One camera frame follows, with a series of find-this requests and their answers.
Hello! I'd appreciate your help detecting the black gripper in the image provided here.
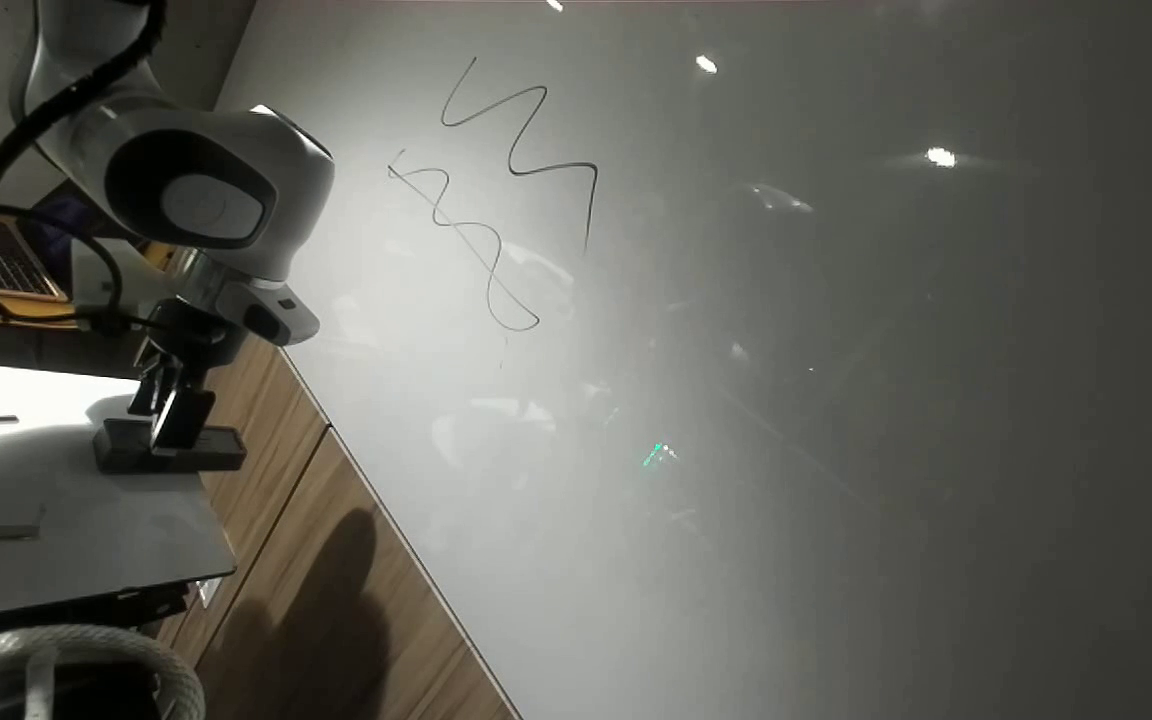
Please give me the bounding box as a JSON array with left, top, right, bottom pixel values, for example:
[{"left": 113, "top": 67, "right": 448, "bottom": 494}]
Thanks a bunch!
[{"left": 129, "top": 292, "right": 263, "bottom": 450}]

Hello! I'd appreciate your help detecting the black whiteboard eraser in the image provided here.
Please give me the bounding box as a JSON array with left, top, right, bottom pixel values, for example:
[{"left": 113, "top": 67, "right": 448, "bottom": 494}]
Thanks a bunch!
[{"left": 90, "top": 413, "right": 254, "bottom": 477}]

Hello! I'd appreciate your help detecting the large white whiteboard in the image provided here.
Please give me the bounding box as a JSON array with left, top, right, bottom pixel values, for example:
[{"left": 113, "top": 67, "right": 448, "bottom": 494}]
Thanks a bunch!
[{"left": 208, "top": 0, "right": 1152, "bottom": 720}]

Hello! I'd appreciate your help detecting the small white platform board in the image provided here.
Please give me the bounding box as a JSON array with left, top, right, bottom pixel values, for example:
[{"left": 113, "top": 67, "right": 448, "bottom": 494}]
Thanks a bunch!
[{"left": 0, "top": 358, "right": 241, "bottom": 627}]

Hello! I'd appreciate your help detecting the open laptop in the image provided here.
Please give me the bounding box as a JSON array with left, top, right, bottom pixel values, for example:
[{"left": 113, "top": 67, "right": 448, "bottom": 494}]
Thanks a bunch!
[{"left": 0, "top": 212, "right": 72, "bottom": 304}]

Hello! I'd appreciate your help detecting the black marker scribble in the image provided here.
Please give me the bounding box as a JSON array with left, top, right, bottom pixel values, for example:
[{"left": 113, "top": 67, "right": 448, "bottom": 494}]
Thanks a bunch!
[{"left": 383, "top": 53, "right": 606, "bottom": 334}]

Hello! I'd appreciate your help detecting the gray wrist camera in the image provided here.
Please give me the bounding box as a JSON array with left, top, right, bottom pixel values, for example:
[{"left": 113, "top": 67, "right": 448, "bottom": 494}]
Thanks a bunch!
[{"left": 249, "top": 284, "right": 327, "bottom": 350}]

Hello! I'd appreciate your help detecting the gray corrugated hose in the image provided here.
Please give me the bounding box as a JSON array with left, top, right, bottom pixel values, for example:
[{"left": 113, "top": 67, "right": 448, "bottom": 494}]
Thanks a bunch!
[{"left": 0, "top": 621, "right": 214, "bottom": 720}]

